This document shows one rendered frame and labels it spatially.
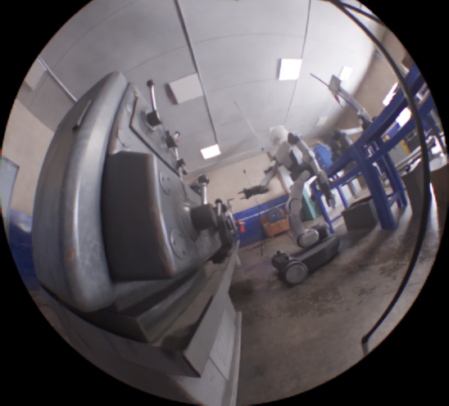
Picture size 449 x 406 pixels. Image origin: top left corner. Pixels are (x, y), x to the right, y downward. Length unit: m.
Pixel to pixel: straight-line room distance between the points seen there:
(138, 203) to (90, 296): 0.19
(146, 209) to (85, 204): 0.13
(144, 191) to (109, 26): 2.87
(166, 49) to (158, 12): 0.75
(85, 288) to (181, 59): 2.95
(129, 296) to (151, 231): 0.20
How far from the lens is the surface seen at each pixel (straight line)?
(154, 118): 0.62
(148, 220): 0.24
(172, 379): 0.38
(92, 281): 0.28
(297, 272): 1.24
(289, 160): 1.54
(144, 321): 0.34
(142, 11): 2.85
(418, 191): 1.53
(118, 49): 2.96
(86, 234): 0.28
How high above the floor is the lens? 0.59
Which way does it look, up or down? 21 degrees up
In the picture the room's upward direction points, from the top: 19 degrees counter-clockwise
